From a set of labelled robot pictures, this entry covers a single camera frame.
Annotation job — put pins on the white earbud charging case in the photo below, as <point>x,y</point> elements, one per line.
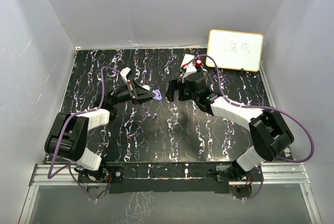
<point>146,87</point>

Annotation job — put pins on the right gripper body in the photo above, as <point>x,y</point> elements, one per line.
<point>185,93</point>

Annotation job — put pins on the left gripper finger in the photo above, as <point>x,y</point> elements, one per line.
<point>136,88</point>
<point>143,97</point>

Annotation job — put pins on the white whiteboard yellow frame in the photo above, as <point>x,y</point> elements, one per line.
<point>234,50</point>

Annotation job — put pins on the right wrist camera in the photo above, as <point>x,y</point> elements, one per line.
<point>188,69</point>

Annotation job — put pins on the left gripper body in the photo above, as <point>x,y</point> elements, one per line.
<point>123,95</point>

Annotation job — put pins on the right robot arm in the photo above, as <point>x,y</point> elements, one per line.
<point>269,131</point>

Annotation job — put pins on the white green box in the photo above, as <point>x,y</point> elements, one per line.
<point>186,59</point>

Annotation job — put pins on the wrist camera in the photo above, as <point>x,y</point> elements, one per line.
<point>125,74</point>
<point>188,69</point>

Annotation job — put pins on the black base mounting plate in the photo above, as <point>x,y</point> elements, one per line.
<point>129,177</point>

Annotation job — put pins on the aluminium frame rail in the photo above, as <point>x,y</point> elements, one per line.
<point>283,195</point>

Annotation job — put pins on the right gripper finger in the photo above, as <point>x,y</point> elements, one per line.
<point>170,94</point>
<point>174,85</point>

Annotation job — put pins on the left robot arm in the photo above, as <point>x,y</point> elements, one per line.
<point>68,135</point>

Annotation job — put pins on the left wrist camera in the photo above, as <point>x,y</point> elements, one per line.
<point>125,74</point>

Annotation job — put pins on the red emergency stop button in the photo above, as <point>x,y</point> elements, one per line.
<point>198,64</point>

